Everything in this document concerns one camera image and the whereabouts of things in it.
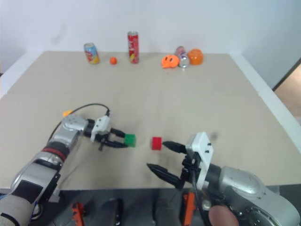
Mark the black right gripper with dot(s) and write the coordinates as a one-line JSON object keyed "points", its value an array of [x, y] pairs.
{"points": [[189, 168]]}

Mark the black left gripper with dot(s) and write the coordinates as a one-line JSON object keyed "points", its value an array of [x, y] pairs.
{"points": [[103, 139]]}

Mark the green cube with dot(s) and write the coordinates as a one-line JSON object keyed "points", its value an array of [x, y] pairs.
{"points": [[130, 140]]}

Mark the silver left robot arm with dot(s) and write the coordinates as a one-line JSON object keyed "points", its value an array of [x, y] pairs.
{"points": [[68, 131]]}

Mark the red cube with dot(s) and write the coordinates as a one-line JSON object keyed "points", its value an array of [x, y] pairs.
{"points": [[156, 143]]}

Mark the orange and black clamp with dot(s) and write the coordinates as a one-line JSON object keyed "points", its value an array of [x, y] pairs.
{"points": [[189, 208], [77, 213]]}

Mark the orange cube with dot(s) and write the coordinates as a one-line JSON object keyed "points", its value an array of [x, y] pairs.
{"points": [[67, 113]]}

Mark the small orange ball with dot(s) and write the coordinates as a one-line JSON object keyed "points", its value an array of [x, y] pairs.
{"points": [[113, 61]]}

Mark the yellow and blue drink can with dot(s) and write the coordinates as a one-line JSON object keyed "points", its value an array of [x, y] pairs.
{"points": [[92, 54]]}

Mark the tall red drink can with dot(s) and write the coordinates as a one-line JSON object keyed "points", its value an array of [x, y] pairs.
{"points": [[133, 47]]}

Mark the orange smiley face toy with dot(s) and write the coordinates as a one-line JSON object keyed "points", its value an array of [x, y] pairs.
{"points": [[169, 62]]}

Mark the silver and pink drink can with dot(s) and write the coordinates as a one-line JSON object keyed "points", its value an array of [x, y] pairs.
{"points": [[183, 58]]}

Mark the orange pumpkin toy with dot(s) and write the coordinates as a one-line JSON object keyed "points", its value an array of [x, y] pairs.
{"points": [[195, 57]]}

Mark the brown wooden panel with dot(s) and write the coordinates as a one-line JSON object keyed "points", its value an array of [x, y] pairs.
{"points": [[290, 94]]}

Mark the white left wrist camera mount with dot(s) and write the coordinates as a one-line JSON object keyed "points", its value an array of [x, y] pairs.
{"points": [[102, 126]]}

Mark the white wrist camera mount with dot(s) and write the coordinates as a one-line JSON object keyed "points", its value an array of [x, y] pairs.
{"points": [[102, 126], [202, 146]]}

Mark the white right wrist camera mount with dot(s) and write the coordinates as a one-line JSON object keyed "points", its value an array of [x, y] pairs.
{"points": [[202, 146]]}

